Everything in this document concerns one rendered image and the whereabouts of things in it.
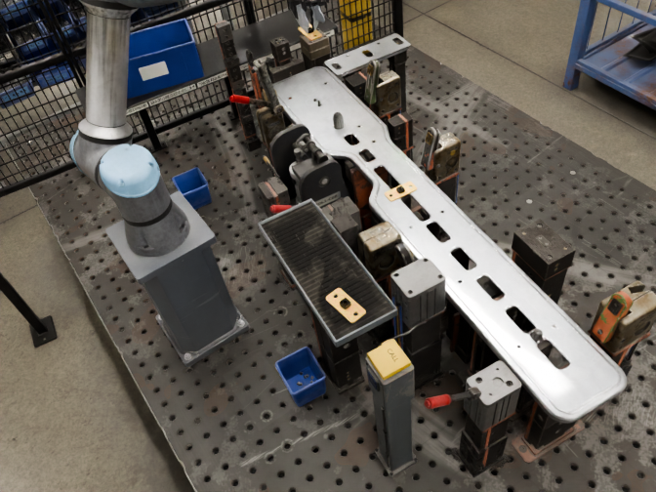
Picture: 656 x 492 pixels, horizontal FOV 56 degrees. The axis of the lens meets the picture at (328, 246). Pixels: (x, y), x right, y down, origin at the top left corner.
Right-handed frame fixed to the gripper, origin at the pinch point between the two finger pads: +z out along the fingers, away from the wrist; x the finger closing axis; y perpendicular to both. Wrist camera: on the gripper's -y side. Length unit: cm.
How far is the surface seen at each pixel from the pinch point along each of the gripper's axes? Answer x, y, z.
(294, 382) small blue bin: -46, 65, 56
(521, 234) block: 14, 77, 23
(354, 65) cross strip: 19.3, -11.9, 27.2
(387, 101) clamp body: 19.2, 8.1, 29.1
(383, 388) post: -37, 98, 13
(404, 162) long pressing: 6.7, 37.4, 26.3
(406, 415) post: -32, 98, 30
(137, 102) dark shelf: -49, -34, 25
